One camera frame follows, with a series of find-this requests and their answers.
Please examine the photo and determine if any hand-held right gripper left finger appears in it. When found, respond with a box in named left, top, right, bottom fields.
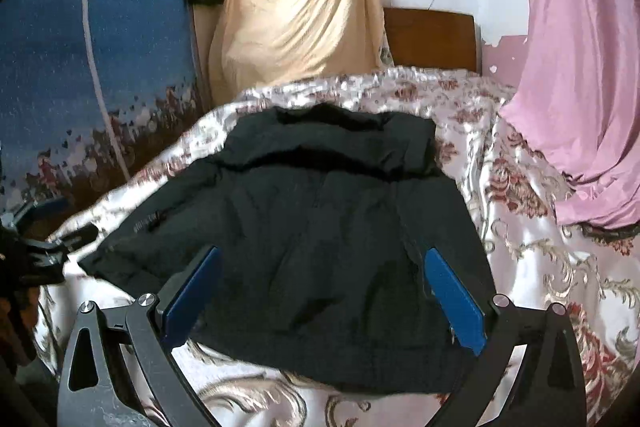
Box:
left=56, top=245, right=224, bottom=427

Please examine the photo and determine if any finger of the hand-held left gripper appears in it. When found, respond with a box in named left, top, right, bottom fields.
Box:
left=20, top=226, right=97, bottom=268
left=7, top=201, right=72, bottom=233

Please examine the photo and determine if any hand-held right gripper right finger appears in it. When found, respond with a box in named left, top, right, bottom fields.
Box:
left=423, top=248, right=587, bottom=427

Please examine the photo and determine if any black jacket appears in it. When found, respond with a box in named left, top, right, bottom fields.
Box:
left=79, top=103, right=497, bottom=395

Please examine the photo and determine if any floral satin bedspread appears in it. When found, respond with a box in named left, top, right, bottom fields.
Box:
left=35, top=66, right=640, bottom=427

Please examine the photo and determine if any blue fabric wardrobe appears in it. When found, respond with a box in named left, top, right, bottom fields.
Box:
left=0, top=0, right=211, bottom=230

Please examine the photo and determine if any wooden board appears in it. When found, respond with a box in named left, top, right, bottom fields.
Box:
left=189, top=2, right=223, bottom=108

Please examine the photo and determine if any wooden headboard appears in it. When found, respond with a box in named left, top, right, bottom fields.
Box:
left=383, top=7, right=482, bottom=74

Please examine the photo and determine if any pink curtain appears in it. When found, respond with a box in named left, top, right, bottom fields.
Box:
left=497, top=0, right=640, bottom=229

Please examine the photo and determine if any yellow hanging cloth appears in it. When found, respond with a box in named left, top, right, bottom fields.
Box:
left=207, top=0, right=389, bottom=105

